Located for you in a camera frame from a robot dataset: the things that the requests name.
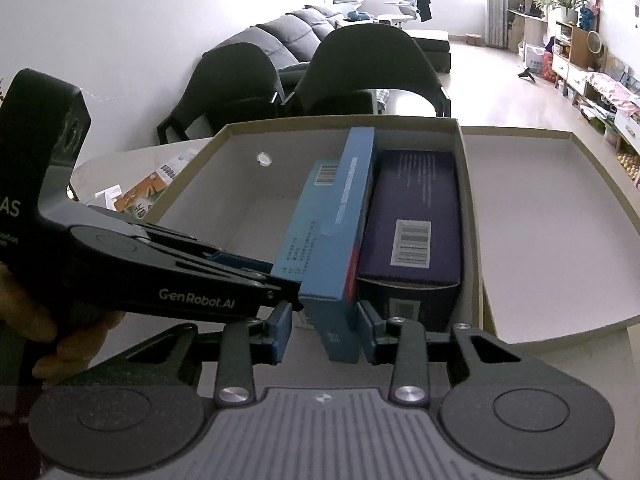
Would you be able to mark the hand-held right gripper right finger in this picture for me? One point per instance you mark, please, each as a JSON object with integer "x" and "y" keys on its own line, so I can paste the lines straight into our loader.
{"x": 367, "y": 335}

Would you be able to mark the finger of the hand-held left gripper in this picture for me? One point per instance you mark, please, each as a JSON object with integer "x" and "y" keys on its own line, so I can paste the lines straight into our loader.
{"x": 240, "y": 262}
{"x": 225, "y": 276}

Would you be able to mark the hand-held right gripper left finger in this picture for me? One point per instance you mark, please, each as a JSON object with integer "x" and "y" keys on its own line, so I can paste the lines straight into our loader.
{"x": 282, "y": 332}

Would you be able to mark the olive cardboard box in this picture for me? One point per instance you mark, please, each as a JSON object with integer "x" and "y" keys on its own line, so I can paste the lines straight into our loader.
{"x": 235, "y": 195}

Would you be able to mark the narrow blue medicine box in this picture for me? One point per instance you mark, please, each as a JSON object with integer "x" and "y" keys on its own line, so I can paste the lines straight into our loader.
{"x": 345, "y": 240}

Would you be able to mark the orange green medicine box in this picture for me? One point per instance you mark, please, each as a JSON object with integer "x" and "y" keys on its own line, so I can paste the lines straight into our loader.
{"x": 142, "y": 197}

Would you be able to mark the dark purple medicine box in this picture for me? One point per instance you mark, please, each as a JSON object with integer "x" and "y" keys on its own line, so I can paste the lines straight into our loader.
{"x": 410, "y": 200}

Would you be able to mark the olive cardboard box lid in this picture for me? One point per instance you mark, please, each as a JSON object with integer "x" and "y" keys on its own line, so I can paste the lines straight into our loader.
{"x": 540, "y": 230}

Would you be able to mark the white marble desktop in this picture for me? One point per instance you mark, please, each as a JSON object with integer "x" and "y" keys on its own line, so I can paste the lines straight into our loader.
{"x": 107, "y": 172}

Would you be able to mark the person's left hand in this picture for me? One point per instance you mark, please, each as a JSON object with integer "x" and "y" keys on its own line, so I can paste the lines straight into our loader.
{"x": 20, "y": 320}

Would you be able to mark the small white round disc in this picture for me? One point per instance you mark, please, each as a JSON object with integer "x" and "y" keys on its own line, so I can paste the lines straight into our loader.
{"x": 266, "y": 158}

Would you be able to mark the dark dining chair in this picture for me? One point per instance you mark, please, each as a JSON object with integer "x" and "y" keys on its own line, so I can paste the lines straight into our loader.
{"x": 370, "y": 65}
{"x": 230, "y": 90}

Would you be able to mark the grey sofa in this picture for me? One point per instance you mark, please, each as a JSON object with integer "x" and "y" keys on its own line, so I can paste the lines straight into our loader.
{"x": 280, "y": 30}

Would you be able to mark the white office chair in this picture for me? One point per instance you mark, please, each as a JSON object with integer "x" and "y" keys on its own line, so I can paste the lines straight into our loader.
{"x": 400, "y": 15}

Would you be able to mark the black tripod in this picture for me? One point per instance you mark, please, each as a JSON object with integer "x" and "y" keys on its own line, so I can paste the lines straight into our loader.
{"x": 526, "y": 75}

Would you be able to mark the tray of eggs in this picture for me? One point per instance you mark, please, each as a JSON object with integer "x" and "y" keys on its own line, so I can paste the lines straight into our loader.
{"x": 630, "y": 165}

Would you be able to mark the small wooden stool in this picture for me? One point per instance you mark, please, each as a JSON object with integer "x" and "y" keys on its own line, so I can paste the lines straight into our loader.
{"x": 474, "y": 38}

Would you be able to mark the white laundry basket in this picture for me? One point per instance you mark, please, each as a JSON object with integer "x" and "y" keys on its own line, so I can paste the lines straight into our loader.
{"x": 536, "y": 60}

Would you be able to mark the white low cabinet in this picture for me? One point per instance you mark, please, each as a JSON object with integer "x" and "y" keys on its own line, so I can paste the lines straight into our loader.
{"x": 575, "y": 77}

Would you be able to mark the wooden side desk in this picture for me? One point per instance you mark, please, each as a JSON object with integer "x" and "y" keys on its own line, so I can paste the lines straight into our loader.
{"x": 525, "y": 25}

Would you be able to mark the pink cloth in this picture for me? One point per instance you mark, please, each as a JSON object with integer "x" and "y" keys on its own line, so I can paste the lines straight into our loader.
{"x": 615, "y": 90}

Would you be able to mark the wooden cabinet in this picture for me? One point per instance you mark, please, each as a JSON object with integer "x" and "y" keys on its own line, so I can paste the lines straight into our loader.
{"x": 570, "y": 47}

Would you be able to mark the grey curtain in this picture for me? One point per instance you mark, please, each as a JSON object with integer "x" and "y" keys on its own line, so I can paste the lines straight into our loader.
{"x": 500, "y": 5}

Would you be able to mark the small round fan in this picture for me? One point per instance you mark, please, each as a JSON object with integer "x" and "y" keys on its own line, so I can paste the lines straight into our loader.
{"x": 593, "y": 44}

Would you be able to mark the potted green plant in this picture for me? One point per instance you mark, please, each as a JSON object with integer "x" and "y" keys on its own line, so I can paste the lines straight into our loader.
{"x": 567, "y": 2}

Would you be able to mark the blue ornament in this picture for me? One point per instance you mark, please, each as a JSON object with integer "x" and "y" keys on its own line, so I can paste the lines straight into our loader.
{"x": 588, "y": 16}

